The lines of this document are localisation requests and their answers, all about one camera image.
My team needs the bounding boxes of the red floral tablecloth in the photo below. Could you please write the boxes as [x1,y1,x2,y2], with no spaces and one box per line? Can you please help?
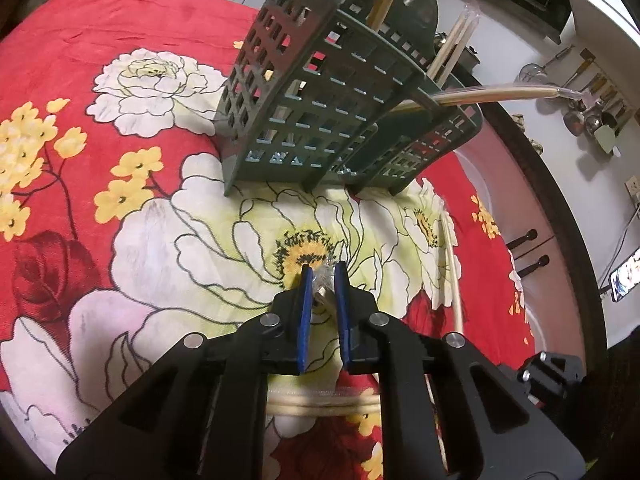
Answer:
[1,0,536,471]

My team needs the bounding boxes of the wrapped chopsticks leaning in basket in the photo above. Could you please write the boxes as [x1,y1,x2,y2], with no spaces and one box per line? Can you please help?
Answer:
[426,3,480,88]

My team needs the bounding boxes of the wrapped chopsticks beside basket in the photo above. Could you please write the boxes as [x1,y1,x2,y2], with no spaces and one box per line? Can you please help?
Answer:
[266,392,381,417]

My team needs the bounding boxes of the wrapped chopsticks at table edge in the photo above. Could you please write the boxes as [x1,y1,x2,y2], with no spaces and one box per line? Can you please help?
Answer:
[439,202,464,335]

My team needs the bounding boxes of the dark green plastic utensil basket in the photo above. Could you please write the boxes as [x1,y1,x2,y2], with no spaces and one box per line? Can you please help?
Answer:
[214,0,483,194]

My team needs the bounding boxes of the hanging wire strainer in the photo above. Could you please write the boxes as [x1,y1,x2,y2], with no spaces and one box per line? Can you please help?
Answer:
[515,44,573,84]

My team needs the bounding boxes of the smartphone on counter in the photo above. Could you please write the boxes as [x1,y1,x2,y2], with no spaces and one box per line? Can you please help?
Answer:
[610,249,640,302]

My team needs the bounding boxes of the hanging steel ladle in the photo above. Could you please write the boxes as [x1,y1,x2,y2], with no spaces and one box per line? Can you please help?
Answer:
[563,73,606,136]

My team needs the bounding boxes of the long wrapped chopsticks on flower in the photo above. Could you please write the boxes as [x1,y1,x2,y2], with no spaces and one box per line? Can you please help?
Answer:
[387,82,586,113]

